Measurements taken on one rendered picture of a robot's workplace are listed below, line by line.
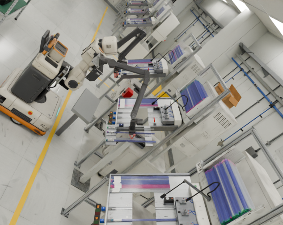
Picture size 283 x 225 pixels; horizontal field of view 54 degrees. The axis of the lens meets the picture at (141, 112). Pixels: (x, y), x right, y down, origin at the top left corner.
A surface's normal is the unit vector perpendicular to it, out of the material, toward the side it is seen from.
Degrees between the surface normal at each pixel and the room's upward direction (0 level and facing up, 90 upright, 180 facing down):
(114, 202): 44
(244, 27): 90
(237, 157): 90
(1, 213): 0
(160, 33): 90
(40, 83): 90
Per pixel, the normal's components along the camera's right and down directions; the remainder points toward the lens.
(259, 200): -0.71, -0.60
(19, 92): 0.06, 0.55
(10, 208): 0.70, -0.62
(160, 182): 0.01, -0.86
